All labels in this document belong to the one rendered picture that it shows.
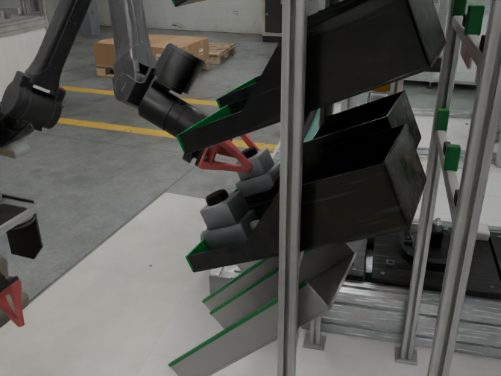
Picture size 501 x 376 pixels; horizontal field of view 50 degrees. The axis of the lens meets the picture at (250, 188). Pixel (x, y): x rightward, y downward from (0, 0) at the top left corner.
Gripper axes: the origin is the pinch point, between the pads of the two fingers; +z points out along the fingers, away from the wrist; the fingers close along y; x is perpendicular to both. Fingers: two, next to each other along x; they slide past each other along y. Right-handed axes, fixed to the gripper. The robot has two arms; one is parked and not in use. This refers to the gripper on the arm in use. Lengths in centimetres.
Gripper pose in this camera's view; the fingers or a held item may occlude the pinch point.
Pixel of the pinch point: (252, 161)
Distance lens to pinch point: 83.4
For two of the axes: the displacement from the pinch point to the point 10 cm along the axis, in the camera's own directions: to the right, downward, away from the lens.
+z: 8.5, 5.1, -1.3
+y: 3.6, -3.9, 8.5
